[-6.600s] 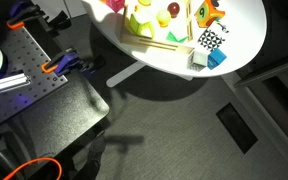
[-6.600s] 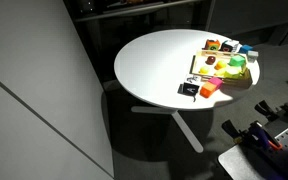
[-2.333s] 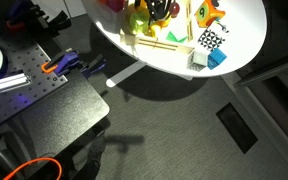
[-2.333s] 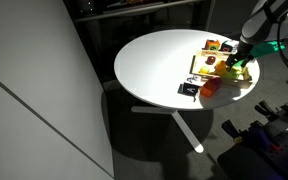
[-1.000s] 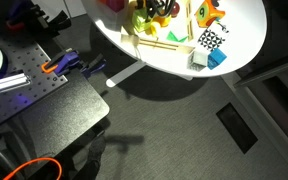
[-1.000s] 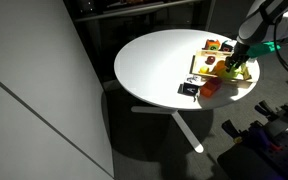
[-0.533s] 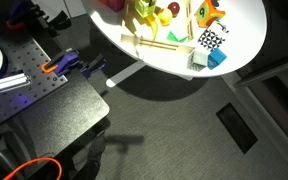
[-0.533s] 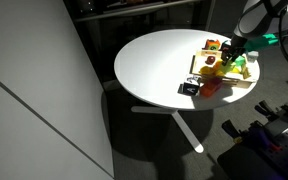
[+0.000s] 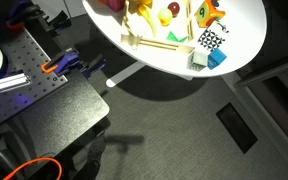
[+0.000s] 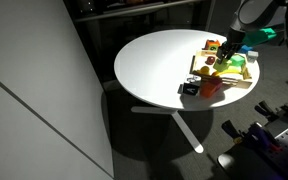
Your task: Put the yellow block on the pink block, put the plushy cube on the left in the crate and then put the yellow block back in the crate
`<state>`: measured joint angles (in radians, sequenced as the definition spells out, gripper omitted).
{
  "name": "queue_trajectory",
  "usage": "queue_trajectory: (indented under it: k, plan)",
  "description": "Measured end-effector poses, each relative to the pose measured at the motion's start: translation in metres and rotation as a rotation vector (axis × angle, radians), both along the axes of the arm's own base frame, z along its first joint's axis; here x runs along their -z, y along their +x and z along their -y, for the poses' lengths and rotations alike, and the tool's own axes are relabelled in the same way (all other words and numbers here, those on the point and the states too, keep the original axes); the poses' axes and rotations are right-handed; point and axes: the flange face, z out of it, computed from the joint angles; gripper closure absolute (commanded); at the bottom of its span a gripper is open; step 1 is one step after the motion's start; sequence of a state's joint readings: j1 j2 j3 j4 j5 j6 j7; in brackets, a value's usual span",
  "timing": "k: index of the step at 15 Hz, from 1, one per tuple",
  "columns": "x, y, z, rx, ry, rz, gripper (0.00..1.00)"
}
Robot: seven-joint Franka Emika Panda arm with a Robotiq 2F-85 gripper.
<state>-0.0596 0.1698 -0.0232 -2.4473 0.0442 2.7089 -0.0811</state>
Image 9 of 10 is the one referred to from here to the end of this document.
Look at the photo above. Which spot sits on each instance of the white grey block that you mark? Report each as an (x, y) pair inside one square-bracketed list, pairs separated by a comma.
[(197, 60)]

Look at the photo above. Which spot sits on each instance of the green block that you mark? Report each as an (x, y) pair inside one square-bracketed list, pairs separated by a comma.
[(175, 37)]

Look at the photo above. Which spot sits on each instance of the blue block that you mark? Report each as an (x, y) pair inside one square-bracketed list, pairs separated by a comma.
[(216, 59)]

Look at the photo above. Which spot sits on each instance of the black white triangle plush cube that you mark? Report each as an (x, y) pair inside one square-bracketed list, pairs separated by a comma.
[(211, 39)]

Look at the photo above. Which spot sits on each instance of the pink block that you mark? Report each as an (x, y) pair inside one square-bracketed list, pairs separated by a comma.
[(116, 4)]

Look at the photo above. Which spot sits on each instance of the orange block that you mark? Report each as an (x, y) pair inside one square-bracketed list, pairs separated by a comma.
[(102, 1)]

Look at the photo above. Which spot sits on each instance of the orange number nine plush cube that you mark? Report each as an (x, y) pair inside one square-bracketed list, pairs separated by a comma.
[(208, 14)]

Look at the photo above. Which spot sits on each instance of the wooden slatted tray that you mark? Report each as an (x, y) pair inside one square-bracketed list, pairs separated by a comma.
[(160, 44)]

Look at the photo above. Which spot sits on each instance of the dark purple spring clamp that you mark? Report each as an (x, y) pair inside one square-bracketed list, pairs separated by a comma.
[(93, 66)]

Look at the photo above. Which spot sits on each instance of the yellow toy banana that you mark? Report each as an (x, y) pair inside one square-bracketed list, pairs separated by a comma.
[(151, 20)]

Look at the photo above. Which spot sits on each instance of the toy orange fruit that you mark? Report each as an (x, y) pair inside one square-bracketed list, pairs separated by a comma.
[(165, 16)]

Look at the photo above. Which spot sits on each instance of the black robot stand top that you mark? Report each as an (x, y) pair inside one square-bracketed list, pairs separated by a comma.
[(67, 110)]

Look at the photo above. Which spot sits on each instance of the dark red toy plum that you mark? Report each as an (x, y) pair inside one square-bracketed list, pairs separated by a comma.
[(174, 8)]

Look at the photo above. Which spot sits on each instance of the black floor outlet cover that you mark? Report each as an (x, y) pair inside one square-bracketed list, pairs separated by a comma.
[(236, 127)]

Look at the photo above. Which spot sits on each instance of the black spring clamp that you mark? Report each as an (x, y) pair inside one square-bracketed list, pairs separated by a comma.
[(60, 19)]

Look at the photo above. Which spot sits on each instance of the perforated metal breadboard plate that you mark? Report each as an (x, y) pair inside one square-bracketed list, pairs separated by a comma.
[(20, 60)]

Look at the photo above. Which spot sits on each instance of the aluminium extrusion bar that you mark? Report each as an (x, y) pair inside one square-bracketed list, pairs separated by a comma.
[(12, 82)]

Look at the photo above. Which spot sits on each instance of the white table pedestal base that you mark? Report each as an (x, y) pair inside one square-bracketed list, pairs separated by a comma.
[(124, 75)]

